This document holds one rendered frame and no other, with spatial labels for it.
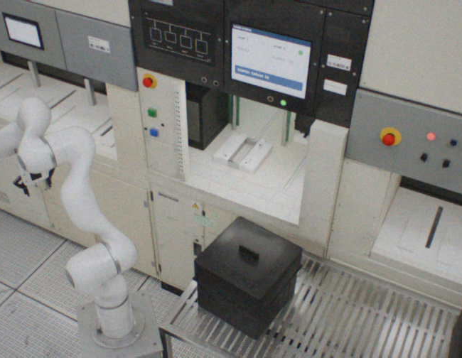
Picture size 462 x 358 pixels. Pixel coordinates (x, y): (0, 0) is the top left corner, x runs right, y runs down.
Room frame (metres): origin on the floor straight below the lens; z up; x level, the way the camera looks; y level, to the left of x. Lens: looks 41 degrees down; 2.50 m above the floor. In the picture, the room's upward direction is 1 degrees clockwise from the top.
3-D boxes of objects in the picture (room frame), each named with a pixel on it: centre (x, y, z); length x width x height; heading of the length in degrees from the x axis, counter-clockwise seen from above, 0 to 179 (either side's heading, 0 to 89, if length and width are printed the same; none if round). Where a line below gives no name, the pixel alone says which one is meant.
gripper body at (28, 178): (1.64, 0.77, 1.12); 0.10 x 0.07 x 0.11; 128
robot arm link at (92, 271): (1.15, 0.43, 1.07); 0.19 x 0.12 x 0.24; 128
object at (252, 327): (1.30, -0.07, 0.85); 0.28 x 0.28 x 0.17; 55
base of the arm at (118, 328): (1.17, 0.40, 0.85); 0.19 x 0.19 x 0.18
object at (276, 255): (1.30, -0.07, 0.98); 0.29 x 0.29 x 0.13; 55
